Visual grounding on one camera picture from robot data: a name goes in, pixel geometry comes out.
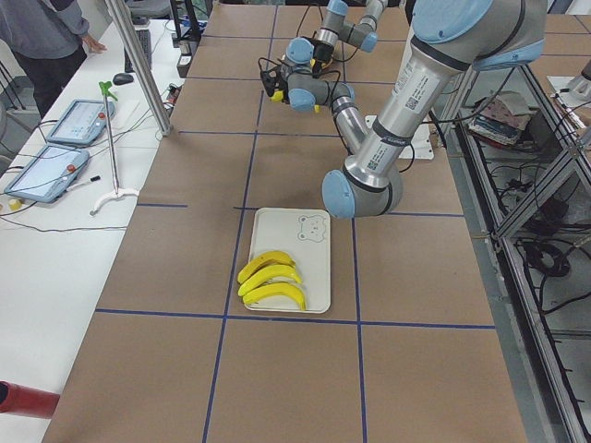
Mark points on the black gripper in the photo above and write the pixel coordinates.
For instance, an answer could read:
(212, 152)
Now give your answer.
(273, 79)
(319, 50)

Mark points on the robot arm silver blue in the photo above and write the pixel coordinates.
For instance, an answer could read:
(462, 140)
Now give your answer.
(336, 28)
(446, 38)

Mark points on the white bear tray plate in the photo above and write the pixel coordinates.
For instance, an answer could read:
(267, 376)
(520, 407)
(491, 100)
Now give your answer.
(306, 236)

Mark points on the black box white label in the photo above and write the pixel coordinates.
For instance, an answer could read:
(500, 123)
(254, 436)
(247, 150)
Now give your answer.
(187, 52)

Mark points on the black keyboard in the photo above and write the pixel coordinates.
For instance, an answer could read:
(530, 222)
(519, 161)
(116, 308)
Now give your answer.
(144, 37)

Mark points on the black computer mouse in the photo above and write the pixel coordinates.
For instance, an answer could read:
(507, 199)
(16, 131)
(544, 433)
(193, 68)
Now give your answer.
(120, 79)

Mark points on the white grabber stick green tip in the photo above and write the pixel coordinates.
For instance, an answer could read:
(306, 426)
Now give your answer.
(118, 192)

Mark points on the stack of folded cloths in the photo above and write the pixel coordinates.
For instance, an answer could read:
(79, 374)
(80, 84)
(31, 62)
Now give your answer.
(504, 119)

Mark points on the upper teach pendant tablet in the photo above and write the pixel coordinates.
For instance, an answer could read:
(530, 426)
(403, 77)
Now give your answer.
(81, 123)

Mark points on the teach pendant tablet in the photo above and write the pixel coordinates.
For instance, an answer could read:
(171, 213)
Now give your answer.
(81, 123)
(45, 178)

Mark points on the black marker pen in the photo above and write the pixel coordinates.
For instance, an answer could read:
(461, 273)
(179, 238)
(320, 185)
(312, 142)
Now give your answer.
(92, 180)

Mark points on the person in dark trousers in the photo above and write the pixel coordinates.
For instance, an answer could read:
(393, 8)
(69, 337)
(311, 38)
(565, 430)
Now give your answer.
(50, 41)

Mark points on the lower teach pendant tablet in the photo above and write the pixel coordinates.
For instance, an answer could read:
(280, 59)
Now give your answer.
(45, 178)

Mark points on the red cylinder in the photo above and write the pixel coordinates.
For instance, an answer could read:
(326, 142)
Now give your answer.
(26, 401)

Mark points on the white camera stand pole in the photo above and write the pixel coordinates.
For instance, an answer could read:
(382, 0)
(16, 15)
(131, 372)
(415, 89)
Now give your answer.
(421, 148)

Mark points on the aluminium frame post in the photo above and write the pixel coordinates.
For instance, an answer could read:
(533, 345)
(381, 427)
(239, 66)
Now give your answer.
(123, 23)

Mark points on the black cable bundle floor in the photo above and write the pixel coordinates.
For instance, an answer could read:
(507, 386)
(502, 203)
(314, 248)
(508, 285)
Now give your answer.
(545, 258)

